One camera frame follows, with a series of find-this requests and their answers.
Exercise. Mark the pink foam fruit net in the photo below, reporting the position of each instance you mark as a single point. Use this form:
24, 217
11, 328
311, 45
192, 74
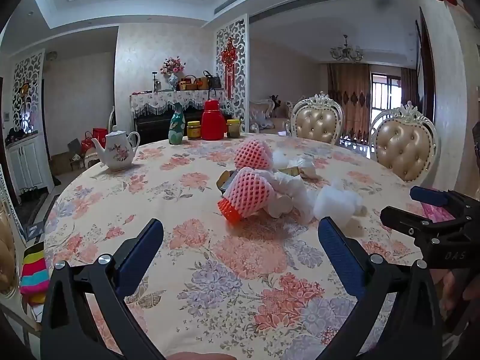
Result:
253, 153

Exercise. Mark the window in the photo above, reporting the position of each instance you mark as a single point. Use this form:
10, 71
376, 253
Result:
386, 97

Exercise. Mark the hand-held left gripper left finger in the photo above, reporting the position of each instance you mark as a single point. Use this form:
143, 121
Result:
146, 247

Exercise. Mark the yellow lid jar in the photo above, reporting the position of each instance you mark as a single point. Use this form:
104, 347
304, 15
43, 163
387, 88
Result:
193, 131

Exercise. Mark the pink trash bag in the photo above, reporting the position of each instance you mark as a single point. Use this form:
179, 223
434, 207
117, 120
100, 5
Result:
435, 212

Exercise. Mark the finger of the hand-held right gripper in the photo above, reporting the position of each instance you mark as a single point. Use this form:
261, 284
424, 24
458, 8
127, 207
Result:
427, 195
405, 219

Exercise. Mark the white cabinet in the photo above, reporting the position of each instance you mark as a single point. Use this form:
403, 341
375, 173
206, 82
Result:
26, 165

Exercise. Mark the pink foam net orange base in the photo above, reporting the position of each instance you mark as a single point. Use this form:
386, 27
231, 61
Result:
247, 195

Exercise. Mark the floral lace piano cover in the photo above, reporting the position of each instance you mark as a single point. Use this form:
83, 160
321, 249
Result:
161, 99

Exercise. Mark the jar with dark contents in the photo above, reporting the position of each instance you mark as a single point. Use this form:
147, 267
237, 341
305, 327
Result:
233, 129

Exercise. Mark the red gift bag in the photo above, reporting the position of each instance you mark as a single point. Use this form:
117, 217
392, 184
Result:
87, 144

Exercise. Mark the gold cardboard box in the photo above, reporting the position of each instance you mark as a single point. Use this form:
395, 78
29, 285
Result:
289, 171

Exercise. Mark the striped colourful cloth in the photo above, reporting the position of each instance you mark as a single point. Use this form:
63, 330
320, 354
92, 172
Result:
35, 273

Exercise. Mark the dark wooden door frame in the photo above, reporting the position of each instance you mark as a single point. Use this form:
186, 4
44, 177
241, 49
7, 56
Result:
427, 63

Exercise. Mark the white lattice screen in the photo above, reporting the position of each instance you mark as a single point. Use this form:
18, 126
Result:
33, 78
242, 82

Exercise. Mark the white floral teapot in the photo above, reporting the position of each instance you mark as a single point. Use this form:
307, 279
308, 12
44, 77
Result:
118, 153

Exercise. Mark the chandelier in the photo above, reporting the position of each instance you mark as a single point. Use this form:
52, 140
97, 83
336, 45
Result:
345, 51

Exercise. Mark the brown plain curtain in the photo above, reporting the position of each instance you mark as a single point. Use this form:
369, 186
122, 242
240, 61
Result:
408, 86

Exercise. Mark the red gift box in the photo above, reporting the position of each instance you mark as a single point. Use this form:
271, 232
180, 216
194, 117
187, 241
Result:
99, 137

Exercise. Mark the red thermos jug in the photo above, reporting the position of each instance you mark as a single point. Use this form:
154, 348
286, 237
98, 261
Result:
213, 122

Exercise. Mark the brown cardboard box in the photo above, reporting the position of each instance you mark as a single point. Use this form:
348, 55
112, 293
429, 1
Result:
60, 163

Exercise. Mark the red knot hanging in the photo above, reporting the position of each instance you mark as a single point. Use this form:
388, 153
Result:
228, 58

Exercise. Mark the printed white paper wrapper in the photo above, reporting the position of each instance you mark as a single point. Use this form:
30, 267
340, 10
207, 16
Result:
281, 206

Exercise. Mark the person's right hand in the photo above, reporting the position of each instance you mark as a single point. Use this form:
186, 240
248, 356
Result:
444, 288

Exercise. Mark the white plastic bag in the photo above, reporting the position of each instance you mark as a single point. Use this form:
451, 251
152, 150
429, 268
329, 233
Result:
300, 163

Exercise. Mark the carved pale sofa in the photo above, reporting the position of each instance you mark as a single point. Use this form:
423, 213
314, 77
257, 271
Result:
262, 114

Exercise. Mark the green ceramic vase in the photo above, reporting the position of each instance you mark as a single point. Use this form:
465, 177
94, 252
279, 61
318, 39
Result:
176, 127

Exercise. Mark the black handbag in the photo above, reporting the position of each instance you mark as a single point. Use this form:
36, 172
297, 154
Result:
213, 80

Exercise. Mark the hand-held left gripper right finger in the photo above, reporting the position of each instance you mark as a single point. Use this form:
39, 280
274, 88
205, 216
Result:
339, 255

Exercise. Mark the dark candlestick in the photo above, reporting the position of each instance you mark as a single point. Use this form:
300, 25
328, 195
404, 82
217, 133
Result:
155, 84

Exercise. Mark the ceiling air vent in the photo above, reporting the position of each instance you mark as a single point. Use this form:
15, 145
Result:
300, 2

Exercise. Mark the white foam sheet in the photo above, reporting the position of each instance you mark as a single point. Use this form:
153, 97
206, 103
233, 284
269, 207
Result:
337, 200

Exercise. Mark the black upright piano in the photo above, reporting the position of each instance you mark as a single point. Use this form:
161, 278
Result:
153, 127

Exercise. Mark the brown patterned curtain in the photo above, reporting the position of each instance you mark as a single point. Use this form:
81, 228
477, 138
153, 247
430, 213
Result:
348, 82

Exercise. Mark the vase with pink flowers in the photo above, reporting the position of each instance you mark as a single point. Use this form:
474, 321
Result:
172, 67

